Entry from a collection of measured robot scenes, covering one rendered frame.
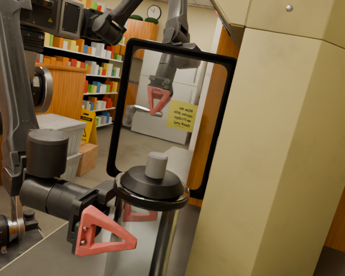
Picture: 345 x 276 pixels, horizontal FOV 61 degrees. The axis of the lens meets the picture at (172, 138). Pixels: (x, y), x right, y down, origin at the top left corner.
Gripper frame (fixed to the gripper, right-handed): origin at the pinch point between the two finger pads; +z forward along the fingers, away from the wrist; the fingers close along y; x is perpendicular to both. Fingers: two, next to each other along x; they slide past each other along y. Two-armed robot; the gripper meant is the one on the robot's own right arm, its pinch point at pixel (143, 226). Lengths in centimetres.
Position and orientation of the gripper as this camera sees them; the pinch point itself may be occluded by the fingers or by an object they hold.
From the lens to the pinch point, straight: 45.0
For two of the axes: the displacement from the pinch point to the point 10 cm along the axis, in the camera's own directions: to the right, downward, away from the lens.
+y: 2.7, -1.5, 9.5
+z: 9.4, 2.5, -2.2
